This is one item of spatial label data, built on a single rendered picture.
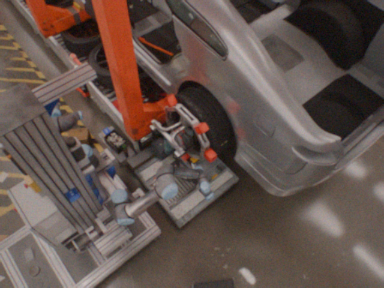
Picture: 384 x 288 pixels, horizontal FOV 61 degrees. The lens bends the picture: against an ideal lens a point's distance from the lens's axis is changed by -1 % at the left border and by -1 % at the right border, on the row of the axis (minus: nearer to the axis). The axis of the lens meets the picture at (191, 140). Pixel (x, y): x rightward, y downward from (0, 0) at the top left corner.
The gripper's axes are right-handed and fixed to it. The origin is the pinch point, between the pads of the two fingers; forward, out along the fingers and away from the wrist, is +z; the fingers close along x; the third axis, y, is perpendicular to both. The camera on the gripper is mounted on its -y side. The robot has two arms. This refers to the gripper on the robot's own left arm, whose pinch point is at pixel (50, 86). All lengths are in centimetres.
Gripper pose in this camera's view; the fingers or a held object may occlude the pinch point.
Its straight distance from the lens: 297.8
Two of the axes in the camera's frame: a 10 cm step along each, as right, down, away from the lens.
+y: 1.0, 6.1, 7.9
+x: 9.3, -3.3, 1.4
